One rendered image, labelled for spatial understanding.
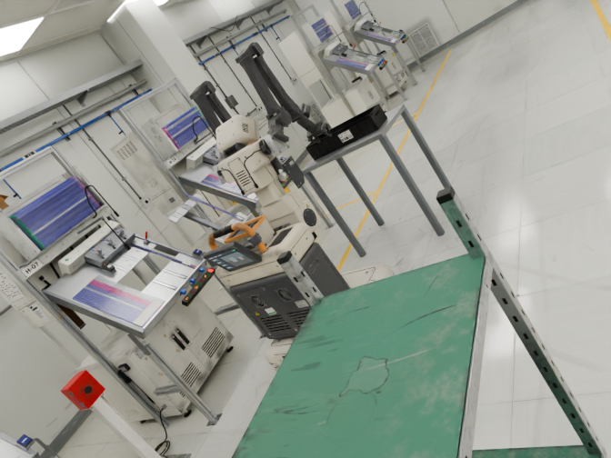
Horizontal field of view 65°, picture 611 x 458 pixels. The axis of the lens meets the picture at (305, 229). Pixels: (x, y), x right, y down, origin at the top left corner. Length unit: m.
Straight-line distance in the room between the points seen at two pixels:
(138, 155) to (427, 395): 3.73
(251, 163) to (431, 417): 1.88
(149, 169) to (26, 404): 2.16
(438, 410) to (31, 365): 4.25
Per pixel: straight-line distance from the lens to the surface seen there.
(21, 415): 4.71
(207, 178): 4.08
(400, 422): 0.77
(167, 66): 6.19
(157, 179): 4.26
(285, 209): 2.55
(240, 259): 2.29
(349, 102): 7.10
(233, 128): 2.51
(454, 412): 0.73
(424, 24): 9.80
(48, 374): 4.80
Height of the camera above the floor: 1.45
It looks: 17 degrees down
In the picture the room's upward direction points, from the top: 36 degrees counter-clockwise
